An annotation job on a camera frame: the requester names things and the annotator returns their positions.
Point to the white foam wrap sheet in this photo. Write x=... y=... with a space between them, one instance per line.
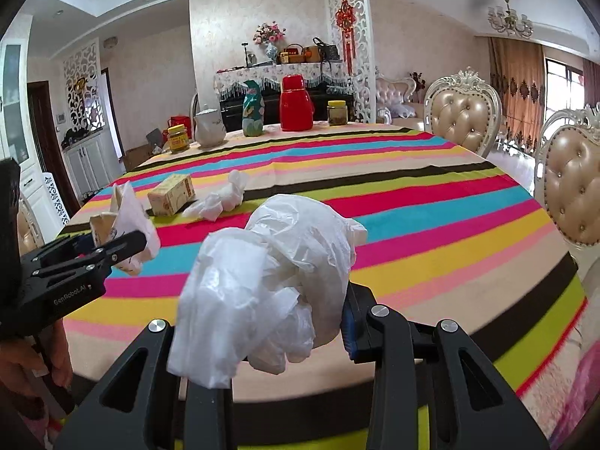
x=220 y=199

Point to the brown wicker basket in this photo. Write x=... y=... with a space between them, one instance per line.
x=291 y=55

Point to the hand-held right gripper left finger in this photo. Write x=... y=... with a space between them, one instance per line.
x=140 y=361

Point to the red knot wall ornament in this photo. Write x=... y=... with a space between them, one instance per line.
x=346 y=18

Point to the white ceramic teapot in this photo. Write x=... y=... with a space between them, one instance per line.
x=209 y=129

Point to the glass jar of pickles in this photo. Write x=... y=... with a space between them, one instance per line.
x=337 y=113

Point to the black handbag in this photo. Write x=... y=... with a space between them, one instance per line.
x=326 y=50

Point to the cream tufted dining chair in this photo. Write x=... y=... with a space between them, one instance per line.
x=574 y=183
x=461 y=112

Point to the white plastic bag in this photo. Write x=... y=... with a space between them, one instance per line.
x=262 y=272

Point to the black bag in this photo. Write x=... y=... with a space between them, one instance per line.
x=74 y=137

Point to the white low cabinet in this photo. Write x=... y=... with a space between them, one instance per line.
x=86 y=164

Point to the brown patterned curtain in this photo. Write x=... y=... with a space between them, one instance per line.
x=518 y=93

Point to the low white lattice fence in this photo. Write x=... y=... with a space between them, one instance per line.
x=56 y=199

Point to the paper bag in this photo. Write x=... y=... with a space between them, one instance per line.
x=131 y=215

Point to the crystal chandelier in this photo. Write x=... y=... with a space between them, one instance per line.
x=510 y=18

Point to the flower bouquet in vase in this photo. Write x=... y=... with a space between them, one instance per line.
x=269 y=37

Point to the tall white cabinet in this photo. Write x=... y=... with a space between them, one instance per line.
x=18 y=103

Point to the green snack bag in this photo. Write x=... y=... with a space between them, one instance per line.
x=253 y=110

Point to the window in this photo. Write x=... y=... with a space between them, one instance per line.
x=569 y=84

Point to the brown cardboard box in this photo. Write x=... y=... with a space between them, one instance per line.
x=136 y=158

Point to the person's left hand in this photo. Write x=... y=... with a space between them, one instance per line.
x=18 y=365

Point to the yellow-lid glass jar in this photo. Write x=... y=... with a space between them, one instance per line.
x=178 y=139

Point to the dark wooden door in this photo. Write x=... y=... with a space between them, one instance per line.
x=44 y=140

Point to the white lace cover cloth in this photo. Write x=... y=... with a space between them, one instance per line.
x=234 y=77

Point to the colourful striped tablecloth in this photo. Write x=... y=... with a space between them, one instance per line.
x=422 y=225

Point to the ceiling smoke detector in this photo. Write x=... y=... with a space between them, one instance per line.
x=110 y=42

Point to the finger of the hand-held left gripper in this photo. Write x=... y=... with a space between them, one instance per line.
x=126 y=243
x=84 y=243

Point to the white lattice wall panel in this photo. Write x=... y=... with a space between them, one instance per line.
x=89 y=65

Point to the white lattice screen panel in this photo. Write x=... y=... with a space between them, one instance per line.
x=365 y=56

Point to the black piano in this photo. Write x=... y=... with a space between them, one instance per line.
x=232 y=110

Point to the beige cardboard medicine box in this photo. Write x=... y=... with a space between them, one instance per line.
x=171 y=194

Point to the red gift boxes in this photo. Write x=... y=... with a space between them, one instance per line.
x=178 y=121

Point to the red thermos jug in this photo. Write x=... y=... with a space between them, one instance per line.
x=295 y=105

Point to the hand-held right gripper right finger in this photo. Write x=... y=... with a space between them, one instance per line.
x=350 y=335

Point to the white carved sofa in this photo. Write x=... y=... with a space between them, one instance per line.
x=396 y=93

